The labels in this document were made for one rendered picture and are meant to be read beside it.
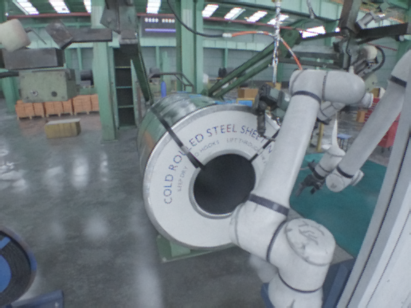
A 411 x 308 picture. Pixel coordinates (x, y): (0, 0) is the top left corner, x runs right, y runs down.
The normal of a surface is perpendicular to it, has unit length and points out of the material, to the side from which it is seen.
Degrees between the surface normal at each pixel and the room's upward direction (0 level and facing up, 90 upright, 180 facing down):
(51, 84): 89
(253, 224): 53
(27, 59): 90
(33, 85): 89
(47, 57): 90
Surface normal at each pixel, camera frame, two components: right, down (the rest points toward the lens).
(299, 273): -0.50, 0.29
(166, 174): 0.32, 0.31
